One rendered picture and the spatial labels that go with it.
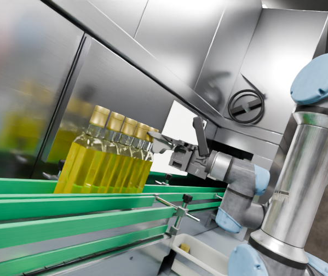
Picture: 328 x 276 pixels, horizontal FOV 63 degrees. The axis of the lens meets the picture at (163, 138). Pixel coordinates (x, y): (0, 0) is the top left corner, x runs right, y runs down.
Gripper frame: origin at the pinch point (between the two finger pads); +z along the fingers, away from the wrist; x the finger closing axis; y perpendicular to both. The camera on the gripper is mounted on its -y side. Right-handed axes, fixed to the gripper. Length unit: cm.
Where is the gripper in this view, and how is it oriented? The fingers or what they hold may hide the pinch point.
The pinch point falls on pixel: (153, 132)
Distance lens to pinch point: 81.3
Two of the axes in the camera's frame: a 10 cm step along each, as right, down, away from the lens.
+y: -3.5, 9.4, 0.1
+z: -9.1, -3.4, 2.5
